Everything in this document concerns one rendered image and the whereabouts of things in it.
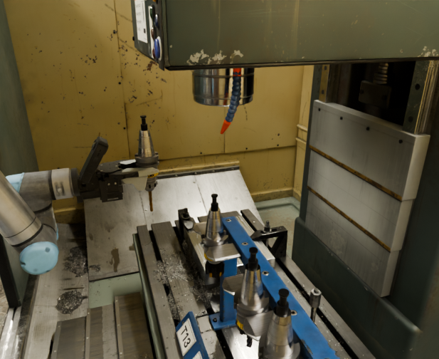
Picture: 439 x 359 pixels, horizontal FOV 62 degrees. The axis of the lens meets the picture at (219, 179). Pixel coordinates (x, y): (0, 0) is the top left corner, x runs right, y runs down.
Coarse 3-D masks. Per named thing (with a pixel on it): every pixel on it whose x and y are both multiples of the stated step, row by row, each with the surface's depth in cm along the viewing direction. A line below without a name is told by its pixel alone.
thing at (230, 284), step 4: (232, 276) 73; (236, 276) 73; (240, 276) 73; (224, 280) 72; (228, 280) 72; (232, 280) 72; (236, 280) 72; (240, 280) 72; (224, 284) 71; (228, 284) 70; (232, 284) 70; (236, 284) 70; (240, 284) 70; (224, 288) 70; (228, 288) 69; (232, 288) 69; (236, 288) 69; (228, 292) 69; (232, 292) 68
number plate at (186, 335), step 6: (186, 324) 96; (180, 330) 97; (186, 330) 95; (192, 330) 94; (180, 336) 96; (186, 336) 94; (192, 336) 92; (180, 342) 95; (186, 342) 93; (192, 342) 91; (186, 348) 91
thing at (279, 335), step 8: (288, 312) 53; (272, 320) 54; (280, 320) 53; (288, 320) 53; (272, 328) 54; (280, 328) 53; (288, 328) 53; (272, 336) 54; (280, 336) 53; (288, 336) 54; (272, 344) 54; (280, 344) 54; (288, 344) 54; (272, 352) 54; (280, 352) 54; (288, 352) 54
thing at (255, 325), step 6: (264, 312) 64; (270, 312) 64; (246, 318) 62; (252, 318) 62; (258, 318) 62; (264, 318) 62; (270, 318) 62; (246, 324) 61; (252, 324) 61; (258, 324) 61; (264, 324) 61; (246, 330) 60; (252, 330) 60; (258, 330) 60; (264, 330) 60; (252, 336) 59; (258, 336) 59
